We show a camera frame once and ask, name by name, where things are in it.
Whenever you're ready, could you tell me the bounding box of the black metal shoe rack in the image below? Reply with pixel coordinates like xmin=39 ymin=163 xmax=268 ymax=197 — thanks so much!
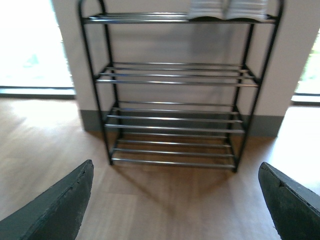
xmin=77 ymin=0 xmax=285 ymax=171

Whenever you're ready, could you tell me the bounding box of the grey sneaker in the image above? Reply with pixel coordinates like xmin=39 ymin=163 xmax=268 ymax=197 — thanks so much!
xmin=224 ymin=0 xmax=268 ymax=21
xmin=187 ymin=0 xmax=225 ymax=20

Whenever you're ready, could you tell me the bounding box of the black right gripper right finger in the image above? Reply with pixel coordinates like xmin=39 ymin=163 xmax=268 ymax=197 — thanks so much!
xmin=258 ymin=162 xmax=320 ymax=240

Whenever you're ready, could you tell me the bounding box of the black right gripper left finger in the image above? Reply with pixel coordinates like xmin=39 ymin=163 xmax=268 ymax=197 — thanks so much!
xmin=0 ymin=159 xmax=94 ymax=240

